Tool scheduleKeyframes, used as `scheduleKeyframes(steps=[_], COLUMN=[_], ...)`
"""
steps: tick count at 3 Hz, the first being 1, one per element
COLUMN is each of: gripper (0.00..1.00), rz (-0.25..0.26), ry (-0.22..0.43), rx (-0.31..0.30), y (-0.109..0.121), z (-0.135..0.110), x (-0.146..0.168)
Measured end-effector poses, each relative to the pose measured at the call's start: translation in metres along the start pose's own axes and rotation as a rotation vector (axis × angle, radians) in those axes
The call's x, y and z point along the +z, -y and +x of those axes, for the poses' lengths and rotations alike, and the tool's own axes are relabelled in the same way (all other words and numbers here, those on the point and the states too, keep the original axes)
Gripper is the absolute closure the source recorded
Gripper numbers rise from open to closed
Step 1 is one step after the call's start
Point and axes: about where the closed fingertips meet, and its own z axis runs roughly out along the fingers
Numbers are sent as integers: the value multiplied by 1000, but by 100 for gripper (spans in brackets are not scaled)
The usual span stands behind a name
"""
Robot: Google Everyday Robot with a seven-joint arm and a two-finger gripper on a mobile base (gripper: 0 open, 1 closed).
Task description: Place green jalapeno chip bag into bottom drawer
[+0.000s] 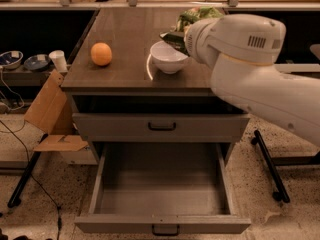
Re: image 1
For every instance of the white bowl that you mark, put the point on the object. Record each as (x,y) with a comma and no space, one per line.
(166,58)

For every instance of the black table leg left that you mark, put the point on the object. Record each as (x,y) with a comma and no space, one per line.
(15,200)

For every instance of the brown cardboard box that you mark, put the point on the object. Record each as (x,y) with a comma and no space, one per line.
(52,114)

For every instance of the orange fruit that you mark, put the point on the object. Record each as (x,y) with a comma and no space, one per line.
(101,54)

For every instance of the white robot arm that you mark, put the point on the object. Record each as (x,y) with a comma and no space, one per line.
(241,50)

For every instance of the grey drawer cabinet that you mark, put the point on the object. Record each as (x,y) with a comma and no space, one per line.
(130,83)

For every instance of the blue bowl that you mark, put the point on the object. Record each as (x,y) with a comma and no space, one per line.
(37,63)

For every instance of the closed middle drawer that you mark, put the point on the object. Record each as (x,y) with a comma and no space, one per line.
(123,127)

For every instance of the white paper cup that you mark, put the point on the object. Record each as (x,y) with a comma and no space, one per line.
(58,59)

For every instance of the black table leg right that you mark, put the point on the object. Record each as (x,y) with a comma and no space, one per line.
(280,194)

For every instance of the green jalapeno chip bag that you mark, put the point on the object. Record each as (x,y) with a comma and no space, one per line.
(176,37)

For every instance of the black table leg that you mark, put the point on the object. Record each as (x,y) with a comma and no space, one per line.
(280,194)
(15,200)

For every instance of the grey shelf left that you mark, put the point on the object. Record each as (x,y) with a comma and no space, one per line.
(23,77)

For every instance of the blue-white bowl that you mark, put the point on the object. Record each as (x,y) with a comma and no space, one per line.
(11,60)

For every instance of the open bottom drawer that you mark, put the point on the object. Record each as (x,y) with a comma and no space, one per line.
(164,189)

